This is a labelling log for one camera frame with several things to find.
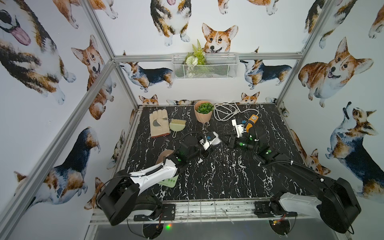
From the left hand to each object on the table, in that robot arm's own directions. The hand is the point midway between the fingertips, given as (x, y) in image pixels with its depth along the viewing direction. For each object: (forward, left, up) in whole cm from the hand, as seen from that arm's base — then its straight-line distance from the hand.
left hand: (217, 138), depth 78 cm
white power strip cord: (+35, -9, -18) cm, 40 cm away
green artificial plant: (+28, +5, -7) cm, 29 cm away
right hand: (-2, 0, +3) cm, 4 cm away
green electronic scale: (-16, +26, -19) cm, 36 cm away
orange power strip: (+27, -31, -18) cm, 45 cm away
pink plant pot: (+26, +7, -15) cm, 31 cm away
